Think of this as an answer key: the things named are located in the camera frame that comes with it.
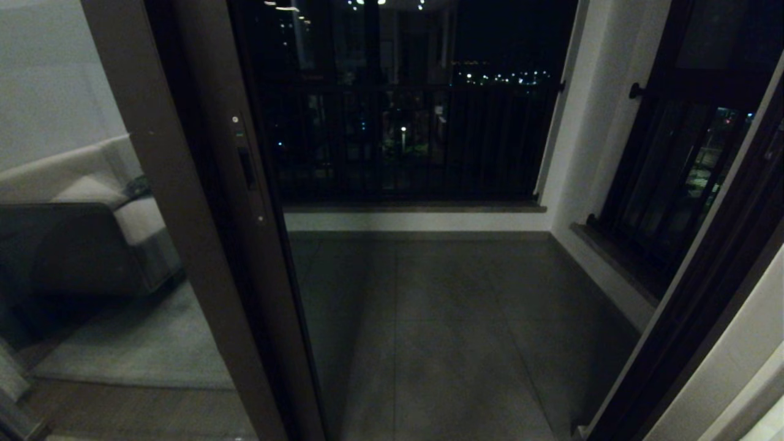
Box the recessed door handle plate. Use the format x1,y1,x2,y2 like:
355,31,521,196
232,113,268,224

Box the brown framed fixed glass panel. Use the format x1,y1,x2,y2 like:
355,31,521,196
0,0,288,441

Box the grey rug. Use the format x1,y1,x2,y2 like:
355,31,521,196
31,279,236,391

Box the dark brown window frame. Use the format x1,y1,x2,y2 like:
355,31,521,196
597,0,784,295

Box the light grey sofa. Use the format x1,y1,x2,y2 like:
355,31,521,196
0,135,183,295

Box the short grey stone sill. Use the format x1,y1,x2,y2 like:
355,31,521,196
571,222,662,307

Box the brown framed sliding glass door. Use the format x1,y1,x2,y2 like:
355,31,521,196
144,0,328,441

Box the wide black balcony railing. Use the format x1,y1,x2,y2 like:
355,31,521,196
245,77,564,203

